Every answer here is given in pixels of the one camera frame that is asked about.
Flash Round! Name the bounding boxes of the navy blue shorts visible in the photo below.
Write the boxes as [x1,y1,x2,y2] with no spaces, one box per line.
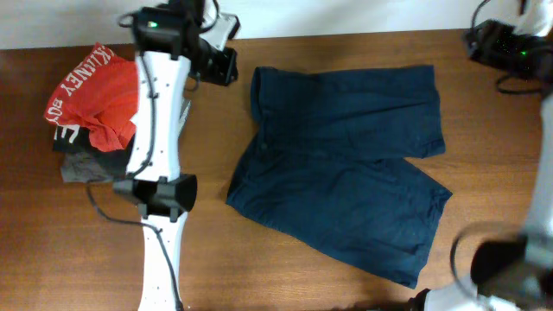
[226,65,452,288]

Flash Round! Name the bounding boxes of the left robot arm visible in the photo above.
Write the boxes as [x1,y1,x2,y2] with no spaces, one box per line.
[113,1,240,310]

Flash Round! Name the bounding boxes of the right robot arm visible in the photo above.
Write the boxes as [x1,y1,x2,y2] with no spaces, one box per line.
[400,0,552,311]

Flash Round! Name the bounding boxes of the red folded shirt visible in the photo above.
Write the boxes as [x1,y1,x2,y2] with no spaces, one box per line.
[43,42,139,152]

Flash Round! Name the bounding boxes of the black folded shirt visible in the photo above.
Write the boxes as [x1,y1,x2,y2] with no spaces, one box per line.
[53,126,134,178]

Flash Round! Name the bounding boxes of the grey folded shirt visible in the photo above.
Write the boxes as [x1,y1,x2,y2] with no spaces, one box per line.
[60,125,119,183]

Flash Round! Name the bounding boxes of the left black cable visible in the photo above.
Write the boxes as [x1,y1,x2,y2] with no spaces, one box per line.
[85,55,185,311]

